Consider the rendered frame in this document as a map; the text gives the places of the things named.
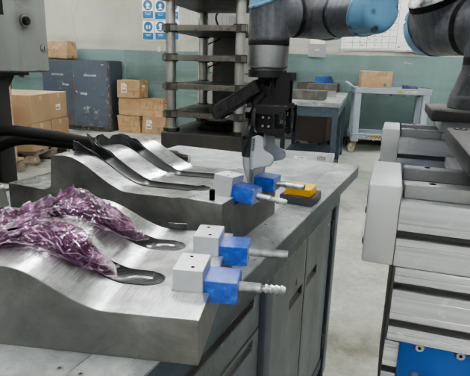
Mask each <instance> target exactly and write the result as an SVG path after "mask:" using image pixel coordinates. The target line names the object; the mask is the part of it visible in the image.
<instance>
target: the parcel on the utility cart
mask: <svg viewBox="0 0 470 376"><path fill-rule="evenodd" d="M392 76H393V72H380V71H363V70H360V73H359V84H358V87H372V88H392Z"/></svg>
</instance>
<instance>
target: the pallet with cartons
mask: <svg viewBox="0 0 470 376"><path fill-rule="evenodd" d="M11 95H12V107H13V117H14V125H18V126H25V127H32V128H42V129H48V130H53V131H61V132H66V133H69V119H68V116H67V108H66V91H45V90H11ZM16 148H17V153H23V154H17V157H24V163H25V165H37V164H40V159H51V156H52V155H53V154H57V153H64V152H68V151H70V149H66V148H55V147H48V146H42V145H18V146H17V147H16Z"/></svg>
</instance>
